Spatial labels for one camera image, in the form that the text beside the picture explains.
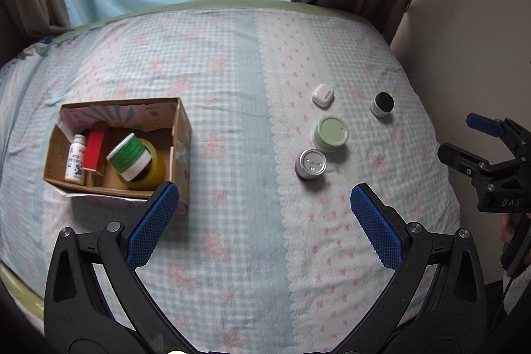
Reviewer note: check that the checkered floral bed sheet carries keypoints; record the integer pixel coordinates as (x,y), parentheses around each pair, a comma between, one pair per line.
(262,262)

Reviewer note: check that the green jar with white lid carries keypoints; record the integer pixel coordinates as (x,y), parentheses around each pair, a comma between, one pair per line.
(130,157)

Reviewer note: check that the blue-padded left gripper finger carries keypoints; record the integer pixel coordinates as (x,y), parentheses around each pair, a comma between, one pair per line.
(94,300)

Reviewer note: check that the silver-lidded dark jar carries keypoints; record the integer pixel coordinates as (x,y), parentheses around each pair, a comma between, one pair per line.
(310,164)

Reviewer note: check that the pale green lidded jar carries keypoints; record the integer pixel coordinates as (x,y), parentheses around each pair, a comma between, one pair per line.
(330,134)

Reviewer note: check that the white earbuds case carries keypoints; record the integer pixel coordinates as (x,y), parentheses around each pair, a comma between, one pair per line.
(323,95)

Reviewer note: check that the open cardboard box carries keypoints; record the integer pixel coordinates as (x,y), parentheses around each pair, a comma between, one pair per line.
(161,121)

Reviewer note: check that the small white medicine bottle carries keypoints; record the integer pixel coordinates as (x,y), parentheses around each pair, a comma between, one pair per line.
(74,172)

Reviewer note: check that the small black-lidded jar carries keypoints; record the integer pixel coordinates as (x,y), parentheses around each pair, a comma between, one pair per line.
(382,105)

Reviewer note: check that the yellow tape roll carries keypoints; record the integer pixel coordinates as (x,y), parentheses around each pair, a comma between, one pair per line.
(152,175)

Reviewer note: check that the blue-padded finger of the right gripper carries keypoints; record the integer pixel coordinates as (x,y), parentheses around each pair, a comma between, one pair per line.
(490,127)

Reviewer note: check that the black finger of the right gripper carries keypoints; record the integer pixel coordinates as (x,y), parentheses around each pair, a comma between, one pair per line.
(476,168)

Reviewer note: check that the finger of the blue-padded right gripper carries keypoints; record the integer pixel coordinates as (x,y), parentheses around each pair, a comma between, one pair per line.
(435,301)

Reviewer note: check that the red rectangular box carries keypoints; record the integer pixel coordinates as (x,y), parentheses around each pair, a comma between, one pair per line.
(96,149)

